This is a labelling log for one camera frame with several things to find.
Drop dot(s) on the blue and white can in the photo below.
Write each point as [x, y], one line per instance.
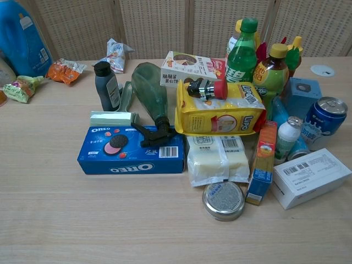
[323, 121]

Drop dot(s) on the small blue can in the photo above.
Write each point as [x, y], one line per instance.
[298, 148]

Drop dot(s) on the clear pack of white blocks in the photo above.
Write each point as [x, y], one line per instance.
[214, 159]

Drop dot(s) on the yellow Lipo snack bag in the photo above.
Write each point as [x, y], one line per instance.
[220, 112]

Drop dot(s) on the blue Oreo cookie box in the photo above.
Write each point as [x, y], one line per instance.
[132, 154]

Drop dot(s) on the green spray bottle black trigger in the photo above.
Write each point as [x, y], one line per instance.
[149, 88]

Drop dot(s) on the red capped metal push button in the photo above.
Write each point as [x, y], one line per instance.
[209, 88]

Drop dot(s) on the pale green cleaning tool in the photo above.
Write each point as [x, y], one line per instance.
[121, 110]

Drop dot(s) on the white triangular pastry box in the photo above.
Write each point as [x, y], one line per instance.
[181, 70]

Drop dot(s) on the red snack box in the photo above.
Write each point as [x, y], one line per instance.
[219, 68]

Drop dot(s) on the dark grey squeeze bottle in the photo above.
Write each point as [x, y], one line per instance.
[105, 88]

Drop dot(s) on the round silver tin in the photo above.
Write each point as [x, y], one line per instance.
[223, 200]

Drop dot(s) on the orange blue pasta box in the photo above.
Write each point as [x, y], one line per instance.
[264, 162]

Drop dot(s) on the white blue snack bag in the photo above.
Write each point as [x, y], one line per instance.
[115, 56]

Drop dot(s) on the green soda bottle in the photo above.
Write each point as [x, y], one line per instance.
[242, 57]

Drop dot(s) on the blue plastic bottle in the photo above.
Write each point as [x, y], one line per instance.
[280, 115]

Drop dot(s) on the rattan folding screen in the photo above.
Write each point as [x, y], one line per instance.
[176, 24]

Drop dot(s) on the yellow capped orange drink bottle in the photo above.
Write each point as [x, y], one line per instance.
[233, 41]

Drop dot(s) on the yellow capped iced tea bottle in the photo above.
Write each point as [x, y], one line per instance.
[270, 74]

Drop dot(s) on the small white yogurt bottle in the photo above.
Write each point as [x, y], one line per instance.
[287, 138]

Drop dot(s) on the orange snack packet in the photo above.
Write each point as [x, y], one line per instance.
[63, 70]

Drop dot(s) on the light blue square box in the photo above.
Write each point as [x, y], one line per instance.
[301, 94]

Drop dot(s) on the white labelled cardboard box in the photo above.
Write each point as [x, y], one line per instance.
[310, 177]

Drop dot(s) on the round grey table grommet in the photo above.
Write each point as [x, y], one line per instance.
[323, 70]

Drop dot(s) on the green yellow snack packet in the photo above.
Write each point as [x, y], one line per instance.
[20, 88]

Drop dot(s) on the amber round object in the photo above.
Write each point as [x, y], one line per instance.
[2, 98]

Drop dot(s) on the beige rounded bottle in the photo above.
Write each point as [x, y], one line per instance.
[6, 72]

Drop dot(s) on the blue laundry detergent jug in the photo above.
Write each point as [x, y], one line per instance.
[19, 38]

